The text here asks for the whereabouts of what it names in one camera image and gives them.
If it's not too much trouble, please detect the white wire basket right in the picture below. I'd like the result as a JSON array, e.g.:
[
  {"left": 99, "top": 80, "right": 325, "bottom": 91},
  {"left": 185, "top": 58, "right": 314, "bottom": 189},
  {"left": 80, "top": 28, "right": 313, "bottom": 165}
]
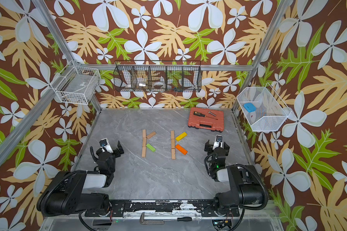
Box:
[{"left": 237, "top": 84, "right": 292, "bottom": 132}]

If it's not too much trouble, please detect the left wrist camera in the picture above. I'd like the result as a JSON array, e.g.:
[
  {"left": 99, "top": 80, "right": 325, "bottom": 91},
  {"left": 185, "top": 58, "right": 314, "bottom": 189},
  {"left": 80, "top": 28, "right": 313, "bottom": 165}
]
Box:
[{"left": 99, "top": 138, "right": 113, "bottom": 153}]

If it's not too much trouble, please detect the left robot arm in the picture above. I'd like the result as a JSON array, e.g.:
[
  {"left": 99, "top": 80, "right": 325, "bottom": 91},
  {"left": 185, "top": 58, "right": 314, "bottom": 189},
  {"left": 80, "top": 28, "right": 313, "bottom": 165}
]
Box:
[{"left": 36, "top": 139, "right": 124, "bottom": 217}]

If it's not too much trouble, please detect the screwdriver in case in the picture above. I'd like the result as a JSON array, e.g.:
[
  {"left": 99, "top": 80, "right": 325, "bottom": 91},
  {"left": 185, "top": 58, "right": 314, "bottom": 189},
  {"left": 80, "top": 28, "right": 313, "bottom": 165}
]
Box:
[{"left": 193, "top": 111, "right": 217, "bottom": 120}]

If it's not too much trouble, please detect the green block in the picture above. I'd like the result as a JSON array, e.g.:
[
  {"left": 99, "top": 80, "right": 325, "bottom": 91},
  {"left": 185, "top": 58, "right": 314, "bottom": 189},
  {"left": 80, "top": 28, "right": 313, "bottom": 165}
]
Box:
[{"left": 146, "top": 143, "right": 156, "bottom": 152}]

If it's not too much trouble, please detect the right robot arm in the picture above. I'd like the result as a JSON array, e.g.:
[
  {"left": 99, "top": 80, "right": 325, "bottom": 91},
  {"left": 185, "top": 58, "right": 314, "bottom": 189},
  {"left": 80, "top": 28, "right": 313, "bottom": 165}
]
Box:
[{"left": 204, "top": 138, "right": 269, "bottom": 216}]

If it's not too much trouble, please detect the wooden block diagonal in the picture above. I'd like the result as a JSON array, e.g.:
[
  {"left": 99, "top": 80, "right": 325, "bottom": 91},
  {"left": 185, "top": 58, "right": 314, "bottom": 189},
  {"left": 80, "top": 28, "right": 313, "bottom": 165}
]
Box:
[{"left": 146, "top": 131, "right": 156, "bottom": 139}]

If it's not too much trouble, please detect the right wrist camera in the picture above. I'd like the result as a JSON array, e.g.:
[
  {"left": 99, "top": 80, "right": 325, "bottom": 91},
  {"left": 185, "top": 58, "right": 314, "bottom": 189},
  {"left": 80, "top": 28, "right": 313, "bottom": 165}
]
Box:
[{"left": 213, "top": 135, "right": 224, "bottom": 150}]

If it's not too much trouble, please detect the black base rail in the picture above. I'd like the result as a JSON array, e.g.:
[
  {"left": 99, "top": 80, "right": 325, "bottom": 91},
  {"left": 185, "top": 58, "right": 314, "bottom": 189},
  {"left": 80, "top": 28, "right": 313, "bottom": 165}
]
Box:
[{"left": 85, "top": 199, "right": 240, "bottom": 218}]

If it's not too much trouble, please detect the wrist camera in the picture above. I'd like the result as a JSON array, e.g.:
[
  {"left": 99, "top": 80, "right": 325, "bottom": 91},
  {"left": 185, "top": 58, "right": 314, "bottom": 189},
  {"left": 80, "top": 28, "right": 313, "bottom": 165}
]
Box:
[
  {"left": 213, "top": 135, "right": 224, "bottom": 150},
  {"left": 99, "top": 138, "right": 113, "bottom": 153}
]

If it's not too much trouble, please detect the blue object in basket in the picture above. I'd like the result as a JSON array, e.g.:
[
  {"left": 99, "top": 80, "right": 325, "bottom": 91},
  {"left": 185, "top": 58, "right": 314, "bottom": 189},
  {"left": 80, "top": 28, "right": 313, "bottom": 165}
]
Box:
[{"left": 243, "top": 103, "right": 257, "bottom": 113}]

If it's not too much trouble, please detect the black wire basket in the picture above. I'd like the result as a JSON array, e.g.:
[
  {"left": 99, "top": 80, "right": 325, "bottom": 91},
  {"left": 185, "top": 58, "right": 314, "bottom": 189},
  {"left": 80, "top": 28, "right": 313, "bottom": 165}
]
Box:
[{"left": 112, "top": 60, "right": 202, "bottom": 92}]

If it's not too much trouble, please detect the white wire basket left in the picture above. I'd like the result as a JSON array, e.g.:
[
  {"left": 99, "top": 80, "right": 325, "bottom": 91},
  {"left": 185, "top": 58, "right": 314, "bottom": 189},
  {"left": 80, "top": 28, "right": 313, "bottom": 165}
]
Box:
[{"left": 51, "top": 61, "right": 101, "bottom": 105}]

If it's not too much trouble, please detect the red tool case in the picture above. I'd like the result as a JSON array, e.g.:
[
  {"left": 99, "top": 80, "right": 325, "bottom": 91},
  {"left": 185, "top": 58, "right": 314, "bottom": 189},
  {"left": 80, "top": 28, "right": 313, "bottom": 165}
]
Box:
[{"left": 188, "top": 107, "right": 225, "bottom": 132}]

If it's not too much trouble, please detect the white wire basket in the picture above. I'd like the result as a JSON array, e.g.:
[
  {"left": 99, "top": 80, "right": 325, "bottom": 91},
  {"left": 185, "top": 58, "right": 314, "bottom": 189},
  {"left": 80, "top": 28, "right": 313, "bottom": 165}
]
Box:
[
  {"left": 237, "top": 84, "right": 292, "bottom": 132},
  {"left": 51, "top": 61, "right": 101, "bottom": 105}
]

